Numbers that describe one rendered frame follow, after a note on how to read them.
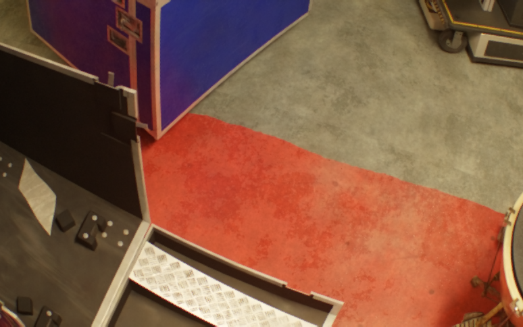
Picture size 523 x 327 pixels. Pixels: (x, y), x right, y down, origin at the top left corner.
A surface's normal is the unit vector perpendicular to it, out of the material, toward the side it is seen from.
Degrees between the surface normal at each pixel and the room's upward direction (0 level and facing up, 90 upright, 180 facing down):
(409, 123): 0
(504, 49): 90
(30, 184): 2
